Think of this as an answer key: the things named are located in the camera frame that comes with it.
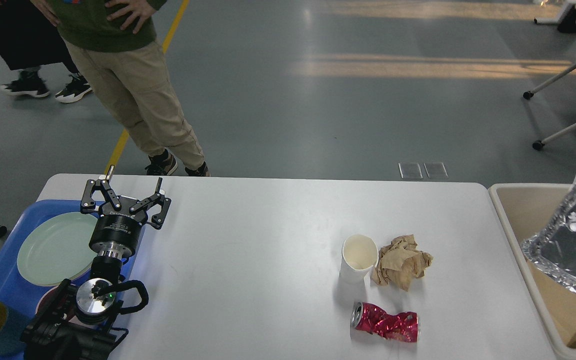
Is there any pink mug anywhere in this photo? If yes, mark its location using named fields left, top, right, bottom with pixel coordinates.
left=35, top=285, right=83, bottom=325

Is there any blue plastic tray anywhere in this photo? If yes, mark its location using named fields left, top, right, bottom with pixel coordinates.
left=0, top=199, right=149, bottom=360

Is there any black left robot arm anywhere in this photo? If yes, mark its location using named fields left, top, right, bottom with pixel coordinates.
left=20, top=167, right=171, bottom=360

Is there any brown paper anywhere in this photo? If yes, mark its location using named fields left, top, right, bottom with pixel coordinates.
left=370, top=234, right=434, bottom=292

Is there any mint green plate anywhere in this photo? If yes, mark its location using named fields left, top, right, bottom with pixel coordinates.
left=17, top=212, right=98, bottom=277

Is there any person in black sneakers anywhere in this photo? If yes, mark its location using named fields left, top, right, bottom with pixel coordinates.
left=0, top=0, right=93, bottom=104

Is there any crushed red can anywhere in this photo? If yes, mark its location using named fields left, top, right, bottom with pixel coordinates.
left=350, top=301, right=419, bottom=343

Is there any white paper cup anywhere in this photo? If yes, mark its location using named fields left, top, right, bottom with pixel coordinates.
left=339, top=234, right=378, bottom=284

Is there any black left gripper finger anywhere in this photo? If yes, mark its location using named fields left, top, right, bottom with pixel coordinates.
left=80, top=164, right=123, bottom=216
left=129, top=177, right=172, bottom=230

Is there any brown paper bag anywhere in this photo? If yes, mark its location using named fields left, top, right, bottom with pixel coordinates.
left=526, top=261, right=576, bottom=347

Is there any person in green sweater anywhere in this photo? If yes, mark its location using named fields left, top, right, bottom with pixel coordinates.
left=33, top=0, right=210, bottom=177

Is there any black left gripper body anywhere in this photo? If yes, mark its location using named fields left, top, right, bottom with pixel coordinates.
left=88, top=207, right=147, bottom=256

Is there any beige plastic bin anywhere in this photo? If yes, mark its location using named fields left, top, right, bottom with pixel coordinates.
left=488, top=183, right=576, bottom=360

